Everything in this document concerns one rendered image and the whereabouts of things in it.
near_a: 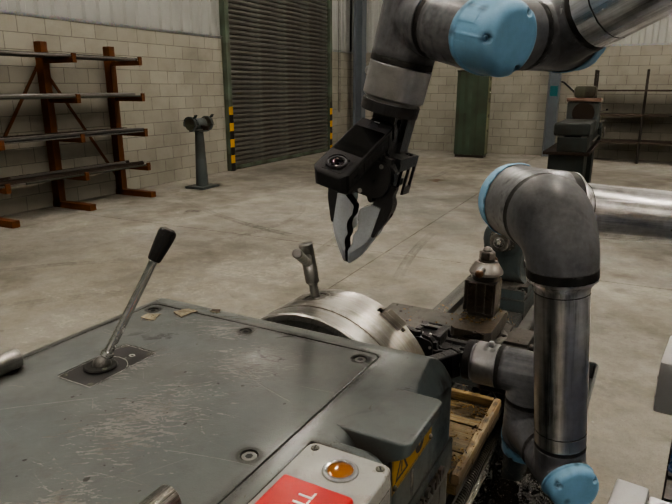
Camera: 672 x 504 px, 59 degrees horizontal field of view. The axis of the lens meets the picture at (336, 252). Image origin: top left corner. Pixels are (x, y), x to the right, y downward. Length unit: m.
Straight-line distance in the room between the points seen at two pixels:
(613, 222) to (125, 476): 0.77
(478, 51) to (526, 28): 0.05
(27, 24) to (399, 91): 8.20
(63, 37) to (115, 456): 8.67
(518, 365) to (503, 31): 0.60
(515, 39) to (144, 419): 0.50
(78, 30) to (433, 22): 8.72
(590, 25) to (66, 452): 0.63
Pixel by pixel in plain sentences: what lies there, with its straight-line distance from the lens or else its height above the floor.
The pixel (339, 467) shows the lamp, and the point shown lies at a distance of 0.50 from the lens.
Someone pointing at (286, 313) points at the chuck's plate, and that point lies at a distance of 0.86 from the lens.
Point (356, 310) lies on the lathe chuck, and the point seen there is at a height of 1.23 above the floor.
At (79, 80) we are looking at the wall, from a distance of 9.20.
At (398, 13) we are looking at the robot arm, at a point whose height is 1.63.
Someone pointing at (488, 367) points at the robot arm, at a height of 1.09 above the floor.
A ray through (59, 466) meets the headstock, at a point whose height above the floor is 1.26.
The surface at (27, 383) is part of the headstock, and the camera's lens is 0.70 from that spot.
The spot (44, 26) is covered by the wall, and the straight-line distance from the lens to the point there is 8.94.
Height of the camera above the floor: 1.55
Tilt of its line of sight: 16 degrees down
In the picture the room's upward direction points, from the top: straight up
